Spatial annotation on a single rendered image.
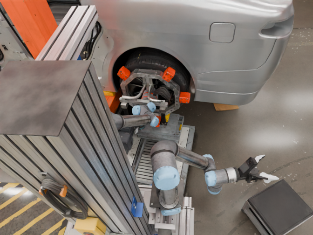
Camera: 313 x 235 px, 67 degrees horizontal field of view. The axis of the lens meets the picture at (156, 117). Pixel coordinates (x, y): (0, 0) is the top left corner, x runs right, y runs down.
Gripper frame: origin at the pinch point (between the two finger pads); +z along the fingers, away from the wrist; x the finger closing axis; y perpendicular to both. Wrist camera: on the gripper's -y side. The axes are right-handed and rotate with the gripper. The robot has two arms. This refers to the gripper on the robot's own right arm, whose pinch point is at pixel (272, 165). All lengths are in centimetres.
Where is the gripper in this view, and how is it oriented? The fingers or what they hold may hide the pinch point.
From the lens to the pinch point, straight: 139.9
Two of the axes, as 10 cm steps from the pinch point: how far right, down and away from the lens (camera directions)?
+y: 1.1, 7.3, 6.8
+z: 9.9, -1.7, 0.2
